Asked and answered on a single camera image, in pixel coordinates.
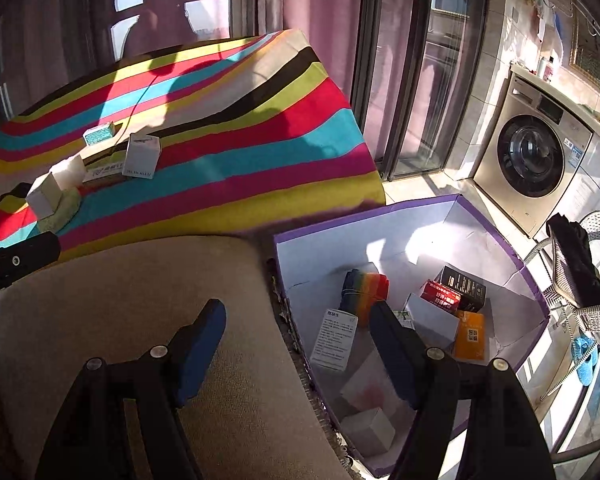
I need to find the small white box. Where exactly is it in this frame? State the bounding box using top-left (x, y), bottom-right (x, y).
top-left (26, 172), bottom-right (62, 220)

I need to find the green round sponge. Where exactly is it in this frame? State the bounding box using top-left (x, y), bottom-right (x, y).
top-left (36, 188), bottom-right (82, 234)

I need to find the orange tissue pack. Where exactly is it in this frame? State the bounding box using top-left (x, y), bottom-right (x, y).
top-left (454, 310), bottom-right (486, 362)

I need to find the white foam block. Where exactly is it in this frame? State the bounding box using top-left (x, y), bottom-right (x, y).
top-left (50, 154), bottom-right (86, 191)

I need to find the white box purple ribbon logo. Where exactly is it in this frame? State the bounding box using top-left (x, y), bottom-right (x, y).
top-left (405, 294), bottom-right (458, 348)

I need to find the large white pink-stained box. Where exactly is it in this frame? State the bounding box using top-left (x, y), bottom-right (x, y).
top-left (339, 350), bottom-right (410, 417)

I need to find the black applicator box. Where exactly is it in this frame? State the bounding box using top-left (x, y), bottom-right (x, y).
top-left (437, 266), bottom-right (486, 312)

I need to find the red blue product box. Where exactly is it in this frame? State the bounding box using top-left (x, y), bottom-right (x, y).
top-left (420, 280), bottom-right (462, 314)

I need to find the white cube box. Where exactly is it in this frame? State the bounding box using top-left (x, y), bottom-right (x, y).
top-left (122, 133), bottom-right (161, 180)

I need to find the white box with printed text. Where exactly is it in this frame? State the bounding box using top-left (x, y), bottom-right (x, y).
top-left (310, 309), bottom-right (358, 373)

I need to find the grey white square box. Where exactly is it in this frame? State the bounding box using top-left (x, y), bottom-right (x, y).
top-left (340, 408), bottom-right (396, 457)

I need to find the blue slipper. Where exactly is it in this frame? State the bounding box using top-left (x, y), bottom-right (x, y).
top-left (570, 335), bottom-right (598, 387)

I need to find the white wicker chair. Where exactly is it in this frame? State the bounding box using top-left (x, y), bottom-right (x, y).
top-left (524, 210), bottom-right (600, 406)

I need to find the teal small box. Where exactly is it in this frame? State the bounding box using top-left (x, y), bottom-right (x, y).
top-left (82, 122), bottom-right (116, 146)

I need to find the beige seat cushion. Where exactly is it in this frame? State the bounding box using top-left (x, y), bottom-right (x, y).
top-left (0, 236), bottom-right (347, 479)

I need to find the purple-rimmed white storage box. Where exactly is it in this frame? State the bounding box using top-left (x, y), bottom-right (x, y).
top-left (274, 195), bottom-right (555, 479)

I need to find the black cloth on chair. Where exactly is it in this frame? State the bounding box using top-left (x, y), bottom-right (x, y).
top-left (546, 214), bottom-right (600, 308)

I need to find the striped colourful cushion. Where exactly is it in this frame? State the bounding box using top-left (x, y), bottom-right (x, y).
top-left (0, 29), bottom-right (385, 260)

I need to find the gold washing machine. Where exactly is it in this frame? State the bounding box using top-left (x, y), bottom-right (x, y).
top-left (474, 64), bottom-right (595, 237)

